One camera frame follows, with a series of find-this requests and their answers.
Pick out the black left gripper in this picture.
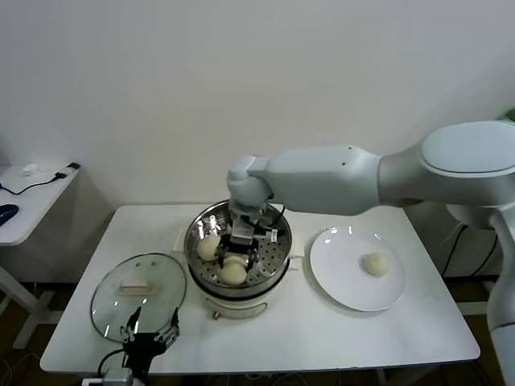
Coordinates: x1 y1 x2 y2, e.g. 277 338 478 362
119 306 180 377

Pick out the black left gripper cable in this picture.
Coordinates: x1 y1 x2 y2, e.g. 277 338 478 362
98 348 126 375

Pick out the glass lid cream handle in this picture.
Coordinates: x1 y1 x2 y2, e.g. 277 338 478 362
90 253 188 343

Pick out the perforated steel steamer basket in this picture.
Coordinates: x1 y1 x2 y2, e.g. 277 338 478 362
172 199 303 291

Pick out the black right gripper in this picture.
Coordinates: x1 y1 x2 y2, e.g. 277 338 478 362
215 237 261 271

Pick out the white steamed baozi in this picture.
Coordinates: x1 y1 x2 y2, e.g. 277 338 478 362
219 255 248 286
361 252 392 278
196 235 222 261

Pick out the white side table with mouse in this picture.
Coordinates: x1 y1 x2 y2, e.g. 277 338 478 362
0 162 84 351

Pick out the white round plate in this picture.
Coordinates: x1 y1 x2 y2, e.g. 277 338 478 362
308 225 406 313

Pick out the blue computer mouse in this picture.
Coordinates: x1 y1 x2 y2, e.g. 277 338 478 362
0 203 20 229

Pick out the black cable with plug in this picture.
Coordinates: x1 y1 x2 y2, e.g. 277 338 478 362
0 162 81 197

